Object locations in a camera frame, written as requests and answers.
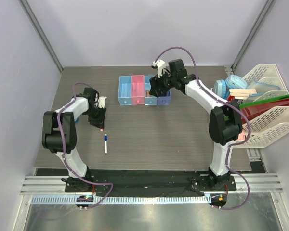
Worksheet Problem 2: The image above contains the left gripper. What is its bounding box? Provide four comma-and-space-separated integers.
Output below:
84, 105, 106, 129

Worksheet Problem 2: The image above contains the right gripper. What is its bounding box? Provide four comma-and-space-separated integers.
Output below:
149, 68, 176, 98

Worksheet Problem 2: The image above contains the blue capped white marker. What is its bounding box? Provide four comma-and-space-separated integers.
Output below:
104, 134, 108, 154

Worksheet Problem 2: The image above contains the purple plastic box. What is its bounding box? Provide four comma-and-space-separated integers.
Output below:
157, 90, 171, 105

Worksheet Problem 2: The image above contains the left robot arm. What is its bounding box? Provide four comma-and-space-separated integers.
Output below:
42, 87, 107, 192

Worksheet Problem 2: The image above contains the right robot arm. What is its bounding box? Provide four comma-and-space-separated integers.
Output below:
149, 59, 242, 190

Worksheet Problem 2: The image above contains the light blue box middle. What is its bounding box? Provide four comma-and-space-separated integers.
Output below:
144, 76, 158, 105

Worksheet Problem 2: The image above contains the light blue box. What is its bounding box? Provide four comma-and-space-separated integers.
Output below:
144, 76, 158, 105
118, 76, 132, 106

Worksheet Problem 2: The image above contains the pink plastic box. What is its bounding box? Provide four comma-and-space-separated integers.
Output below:
131, 75, 145, 105

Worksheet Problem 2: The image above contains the light blue box left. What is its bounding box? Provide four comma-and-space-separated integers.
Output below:
118, 76, 132, 106

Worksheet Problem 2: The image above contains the wooden stick bundle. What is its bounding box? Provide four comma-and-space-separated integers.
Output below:
229, 89, 257, 100

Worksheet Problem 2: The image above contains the pink eraser block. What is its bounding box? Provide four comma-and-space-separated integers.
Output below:
237, 132, 246, 141

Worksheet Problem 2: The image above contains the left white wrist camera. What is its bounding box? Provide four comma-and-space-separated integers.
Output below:
98, 96, 107, 108

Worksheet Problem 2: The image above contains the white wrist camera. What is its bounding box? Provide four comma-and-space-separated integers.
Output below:
98, 96, 107, 108
151, 59, 166, 78

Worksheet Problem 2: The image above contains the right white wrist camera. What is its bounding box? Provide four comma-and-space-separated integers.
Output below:
151, 59, 166, 78

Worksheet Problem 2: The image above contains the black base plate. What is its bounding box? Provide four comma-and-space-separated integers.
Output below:
62, 170, 236, 197

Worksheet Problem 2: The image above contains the white slotted cable duct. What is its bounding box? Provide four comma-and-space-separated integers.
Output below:
31, 194, 211, 205

